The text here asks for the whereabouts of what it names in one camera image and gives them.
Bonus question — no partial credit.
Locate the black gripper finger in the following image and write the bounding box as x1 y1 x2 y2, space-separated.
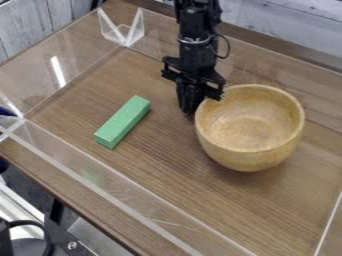
176 83 194 113
190 86 206 113

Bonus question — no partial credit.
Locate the clear acrylic tray wall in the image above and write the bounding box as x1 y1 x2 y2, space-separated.
0 2 342 256

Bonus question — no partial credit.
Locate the green rectangular block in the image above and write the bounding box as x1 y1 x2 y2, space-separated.
93 96 151 149

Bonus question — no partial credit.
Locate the grey metal base plate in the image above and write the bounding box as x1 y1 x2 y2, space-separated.
68 218 133 256

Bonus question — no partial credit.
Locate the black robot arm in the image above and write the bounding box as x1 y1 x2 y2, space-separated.
162 0 230 114

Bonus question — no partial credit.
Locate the black table leg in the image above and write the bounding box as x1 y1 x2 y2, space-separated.
49 199 64 224

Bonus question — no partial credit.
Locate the blue object at edge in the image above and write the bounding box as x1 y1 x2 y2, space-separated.
0 106 16 116

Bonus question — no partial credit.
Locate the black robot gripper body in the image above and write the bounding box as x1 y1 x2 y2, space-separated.
159 35 227 102

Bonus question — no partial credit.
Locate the clear acrylic corner bracket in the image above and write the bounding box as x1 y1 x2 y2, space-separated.
96 8 144 47

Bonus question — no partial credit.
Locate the black cable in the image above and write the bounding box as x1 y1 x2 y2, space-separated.
0 219 56 256

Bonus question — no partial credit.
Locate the light wooden bowl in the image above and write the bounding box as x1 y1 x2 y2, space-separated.
195 84 304 172

